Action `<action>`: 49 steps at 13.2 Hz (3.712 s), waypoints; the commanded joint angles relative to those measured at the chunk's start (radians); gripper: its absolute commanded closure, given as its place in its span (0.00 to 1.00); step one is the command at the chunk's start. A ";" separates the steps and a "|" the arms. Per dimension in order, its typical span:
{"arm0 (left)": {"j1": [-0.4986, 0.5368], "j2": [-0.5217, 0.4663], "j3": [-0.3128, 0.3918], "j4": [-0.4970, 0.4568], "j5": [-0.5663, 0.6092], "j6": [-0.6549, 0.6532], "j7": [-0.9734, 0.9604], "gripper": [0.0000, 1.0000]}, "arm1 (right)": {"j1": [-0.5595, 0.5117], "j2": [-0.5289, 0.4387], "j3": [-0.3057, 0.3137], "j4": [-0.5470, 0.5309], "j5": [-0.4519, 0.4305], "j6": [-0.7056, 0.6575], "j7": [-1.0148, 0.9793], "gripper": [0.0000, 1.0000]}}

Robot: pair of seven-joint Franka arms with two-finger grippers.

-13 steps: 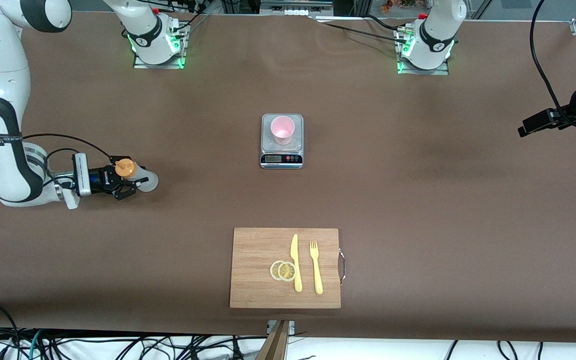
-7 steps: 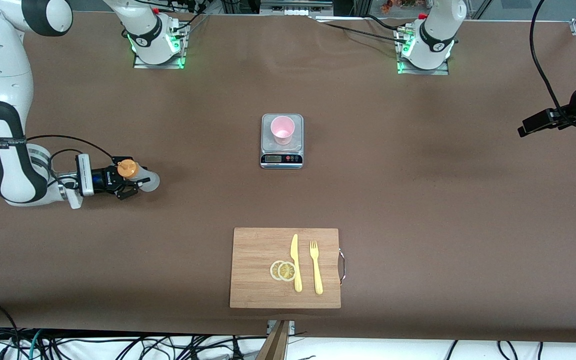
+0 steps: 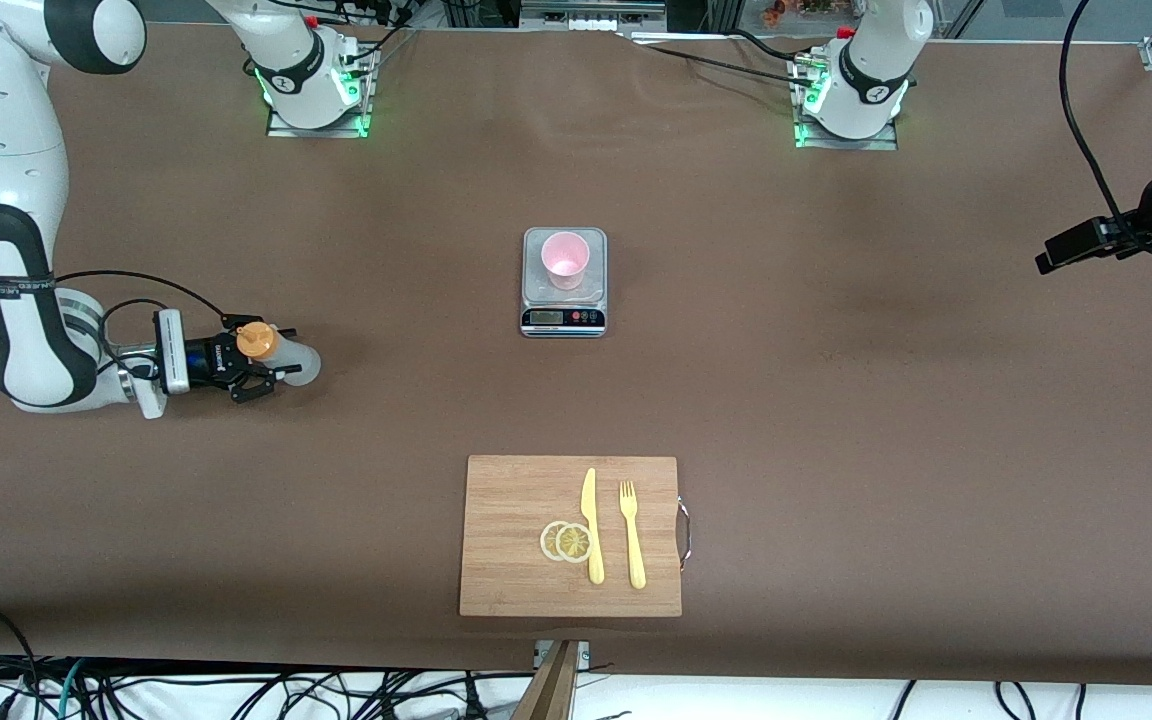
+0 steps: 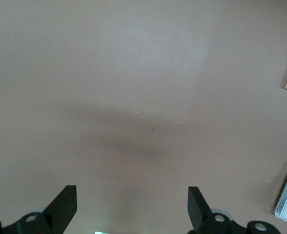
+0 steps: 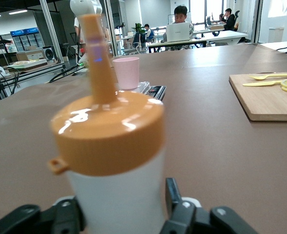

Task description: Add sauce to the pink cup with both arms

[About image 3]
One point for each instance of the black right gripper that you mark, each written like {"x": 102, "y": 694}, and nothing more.
{"x": 208, "y": 364}

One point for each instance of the orange-capped translucent bottle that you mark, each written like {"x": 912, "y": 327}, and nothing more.
{"x": 296, "y": 362}

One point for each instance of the pink plastic cup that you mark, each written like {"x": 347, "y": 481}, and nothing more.
{"x": 566, "y": 262}

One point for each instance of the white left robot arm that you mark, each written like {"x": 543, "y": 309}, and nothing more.
{"x": 861, "y": 115}

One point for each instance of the brown table cover sheet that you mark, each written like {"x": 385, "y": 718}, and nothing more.
{"x": 836, "y": 420}

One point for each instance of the wooden cutting board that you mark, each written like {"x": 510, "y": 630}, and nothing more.
{"x": 506, "y": 540}

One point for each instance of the silver digital kitchen scale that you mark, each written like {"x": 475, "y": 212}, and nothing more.
{"x": 563, "y": 318}

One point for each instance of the lemon slice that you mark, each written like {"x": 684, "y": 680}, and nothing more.
{"x": 547, "y": 541}
{"x": 574, "y": 543}

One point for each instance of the orange flower decoration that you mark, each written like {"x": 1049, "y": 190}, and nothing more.
{"x": 786, "y": 12}

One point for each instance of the yellow plastic knife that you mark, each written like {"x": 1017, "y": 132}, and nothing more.
{"x": 591, "y": 520}

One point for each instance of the yellow plastic fork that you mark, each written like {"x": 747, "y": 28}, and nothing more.
{"x": 633, "y": 545}

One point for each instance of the wooden beam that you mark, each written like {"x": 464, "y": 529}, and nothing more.
{"x": 548, "y": 690}

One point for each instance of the white power strip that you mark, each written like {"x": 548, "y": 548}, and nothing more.
{"x": 596, "y": 23}

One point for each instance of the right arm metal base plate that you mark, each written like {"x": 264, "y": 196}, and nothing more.
{"x": 321, "y": 130}

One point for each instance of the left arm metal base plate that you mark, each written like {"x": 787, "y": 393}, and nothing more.
{"x": 851, "y": 143}

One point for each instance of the small metal bracket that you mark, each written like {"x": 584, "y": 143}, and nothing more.
{"x": 582, "y": 655}

